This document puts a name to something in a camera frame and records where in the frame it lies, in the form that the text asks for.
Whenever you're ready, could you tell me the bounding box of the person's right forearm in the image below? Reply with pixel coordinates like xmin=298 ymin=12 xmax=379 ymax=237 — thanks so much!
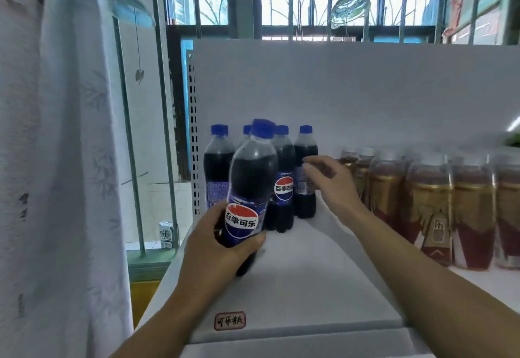
xmin=341 ymin=203 xmax=520 ymax=358

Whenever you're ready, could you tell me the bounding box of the small white carton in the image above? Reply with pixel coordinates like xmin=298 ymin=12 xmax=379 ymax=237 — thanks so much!
xmin=159 ymin=221 xmax=175 ymax=249

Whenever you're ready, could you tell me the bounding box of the round glass hanging disc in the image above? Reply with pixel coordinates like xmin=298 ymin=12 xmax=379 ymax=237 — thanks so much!
xmin=331 ymin=0 xmax=371 ymax=30
xmin=109 ymin=0 xmax=155 ymax=30

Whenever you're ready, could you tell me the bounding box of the white panelled door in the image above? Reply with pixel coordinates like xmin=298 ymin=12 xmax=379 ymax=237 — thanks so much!
xmin=109 ymin=0 xmax=196 ymax=245

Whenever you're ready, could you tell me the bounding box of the red-bordered shelf label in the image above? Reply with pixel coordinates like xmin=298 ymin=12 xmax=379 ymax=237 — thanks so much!
xmin=213 ymin=311 xmax=247 ymax=331

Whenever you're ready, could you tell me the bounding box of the person's right hand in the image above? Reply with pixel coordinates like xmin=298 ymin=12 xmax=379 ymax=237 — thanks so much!
xmin=302 ymin=155 xmax=371 ymax=226

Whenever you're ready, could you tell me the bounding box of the Pepsi cola bottle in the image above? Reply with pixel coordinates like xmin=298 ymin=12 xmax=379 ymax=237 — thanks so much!
xmin=214 ymin=118 xmax=280 ymax=277

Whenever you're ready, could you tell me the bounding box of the group of blue-capped cola bottles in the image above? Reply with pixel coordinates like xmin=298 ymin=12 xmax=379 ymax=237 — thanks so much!
xmin=201 ymin=123 xmax=320 ymax=233

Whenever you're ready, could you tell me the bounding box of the white bamboo print curtain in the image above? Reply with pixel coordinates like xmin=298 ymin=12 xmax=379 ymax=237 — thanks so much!
xmin=0 ymin=0 xmax=135 ymax=358

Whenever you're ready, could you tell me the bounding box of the white metal shelf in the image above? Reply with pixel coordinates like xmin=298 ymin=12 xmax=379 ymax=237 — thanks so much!
xmin=134 ymin=39 xmax=520 ymax=358

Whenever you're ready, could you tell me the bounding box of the person's left hand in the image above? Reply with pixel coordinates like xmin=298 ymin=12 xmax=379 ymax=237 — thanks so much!
xmin=174 ymin=214 xmax=268 ymax=312

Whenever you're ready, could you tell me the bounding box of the row of amber drink bottles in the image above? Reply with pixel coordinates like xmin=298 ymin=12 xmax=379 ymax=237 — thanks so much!
xmin=337 ymin=146 xmax=520 ymax=272

